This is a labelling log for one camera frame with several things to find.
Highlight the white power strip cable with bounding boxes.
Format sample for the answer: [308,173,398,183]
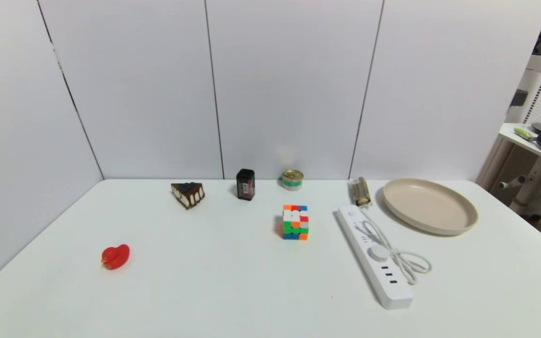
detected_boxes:
[356,207,432,285]

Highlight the white power strip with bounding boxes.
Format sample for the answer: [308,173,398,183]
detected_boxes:
[336,205,415,310]

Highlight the brown round plate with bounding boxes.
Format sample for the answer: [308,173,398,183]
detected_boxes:
[382,178,479,236]

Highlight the small gold-lid tin can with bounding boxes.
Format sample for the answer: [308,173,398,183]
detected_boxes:
[281,169,304,191]

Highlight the black rectangular tin box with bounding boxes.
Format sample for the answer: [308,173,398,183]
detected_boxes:
[236,169,255,201]

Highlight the colourful puzzle cube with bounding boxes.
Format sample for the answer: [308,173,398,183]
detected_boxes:
[283,204,309,241]

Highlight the chocolate cake slice toy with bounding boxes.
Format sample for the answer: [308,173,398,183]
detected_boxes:
[171,182,205,210]

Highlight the red rubber duck toy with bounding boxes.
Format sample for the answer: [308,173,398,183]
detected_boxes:
[101,244,130,270]

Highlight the white side table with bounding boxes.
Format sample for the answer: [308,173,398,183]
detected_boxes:
[498,123,541,221]

